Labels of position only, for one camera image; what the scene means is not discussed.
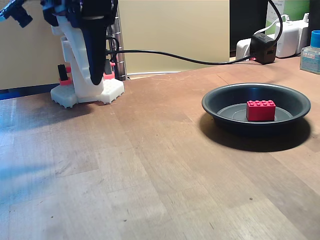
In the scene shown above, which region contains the red lego block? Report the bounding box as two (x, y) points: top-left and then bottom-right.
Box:
(245, 99), (277, 123)

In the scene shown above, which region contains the red and black table clamp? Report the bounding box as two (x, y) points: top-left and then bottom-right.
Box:
(102, 59), (117, 81)
(57, 63), (74, 87)

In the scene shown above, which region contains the chrome metal pole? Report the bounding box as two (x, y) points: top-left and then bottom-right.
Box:
(106, 7), (128, 81)

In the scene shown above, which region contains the white power strip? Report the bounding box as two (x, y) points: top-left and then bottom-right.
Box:
(235, 37), (253, 61)

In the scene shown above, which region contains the black monitor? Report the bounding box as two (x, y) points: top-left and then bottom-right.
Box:
(229, 0), (269, 60)

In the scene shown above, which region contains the black cube power adapter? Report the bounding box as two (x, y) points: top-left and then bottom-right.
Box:
(249, 32), (278, 66)

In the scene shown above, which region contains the white power adapter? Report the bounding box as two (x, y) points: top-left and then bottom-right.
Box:
(274, 20), (310, 59)

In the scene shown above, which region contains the green and white box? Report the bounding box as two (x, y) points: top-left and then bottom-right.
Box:
(265, 0), (311, 36)

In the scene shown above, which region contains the dark round metal pan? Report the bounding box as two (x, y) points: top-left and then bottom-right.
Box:
(201, 82), (312, 137)

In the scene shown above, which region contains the clear bottle, blue cap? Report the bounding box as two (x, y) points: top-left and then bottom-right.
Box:
(299, 29), (320, 75)

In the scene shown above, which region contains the short black looped cable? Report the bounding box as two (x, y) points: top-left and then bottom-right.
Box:
(105, 35), (121, 64)

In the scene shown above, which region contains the black camera on mount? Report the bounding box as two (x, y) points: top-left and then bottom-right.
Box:
(0, 0), (34, 29)

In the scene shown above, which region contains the long black usb cable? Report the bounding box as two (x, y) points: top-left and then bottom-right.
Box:
(106, 49), (254, 66)

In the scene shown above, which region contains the thick black power cable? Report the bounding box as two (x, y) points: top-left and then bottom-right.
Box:
(253, 0), (284, 36)

